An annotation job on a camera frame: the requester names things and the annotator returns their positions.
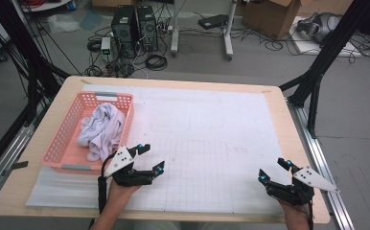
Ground grey headset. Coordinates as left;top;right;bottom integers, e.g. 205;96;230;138
296;11;342;44

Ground blue floor sheet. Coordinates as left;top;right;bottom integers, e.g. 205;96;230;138
79;9;105;32

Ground person's right hand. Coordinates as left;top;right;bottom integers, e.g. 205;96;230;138
278;200;313;230

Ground coiled black cable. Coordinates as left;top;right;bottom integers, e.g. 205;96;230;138
145;54;169;72

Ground person's left hand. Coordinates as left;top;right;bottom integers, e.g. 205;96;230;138
107;185;142;205

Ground open cardboard box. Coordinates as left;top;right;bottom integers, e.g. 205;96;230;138
242;0;302;41

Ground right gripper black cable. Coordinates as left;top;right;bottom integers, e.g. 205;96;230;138
307;204;314;230

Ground small white device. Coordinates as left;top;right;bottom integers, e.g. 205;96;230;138
100;36;112;56

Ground black clip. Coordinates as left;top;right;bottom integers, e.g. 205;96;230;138
12;161;30;171

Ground black computer tower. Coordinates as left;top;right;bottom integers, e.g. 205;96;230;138
137;5;159;52
110;4;139;59

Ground white floor board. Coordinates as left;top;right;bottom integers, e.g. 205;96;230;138
289;15;363;58

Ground lilac printed towel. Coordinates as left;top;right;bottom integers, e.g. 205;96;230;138
76;103;127;162

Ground pink plastic basket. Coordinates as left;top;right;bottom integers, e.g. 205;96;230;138
40;90;135;176

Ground white round table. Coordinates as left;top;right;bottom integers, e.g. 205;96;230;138
19;0;73;13

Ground clear plastic bag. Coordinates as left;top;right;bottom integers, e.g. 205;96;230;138
47;12;81;34

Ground black flat device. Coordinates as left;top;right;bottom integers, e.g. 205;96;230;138
197;13;230;31

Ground white metal stand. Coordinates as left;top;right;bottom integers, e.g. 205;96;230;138
169;0;239;61

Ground wooden table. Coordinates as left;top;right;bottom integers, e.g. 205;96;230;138
0;75;331;224

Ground white grid mat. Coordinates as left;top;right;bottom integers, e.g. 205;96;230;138
25;83;291;216

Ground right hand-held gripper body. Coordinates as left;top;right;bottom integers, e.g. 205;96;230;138
266;166;340;207

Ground aluminium rail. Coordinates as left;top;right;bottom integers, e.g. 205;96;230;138
287;97;356;230
0;104;48;210

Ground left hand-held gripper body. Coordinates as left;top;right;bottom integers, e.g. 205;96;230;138
104;145;155;188

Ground black metal frame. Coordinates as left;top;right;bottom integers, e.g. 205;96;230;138
0;0;72;127
278;0;370;140

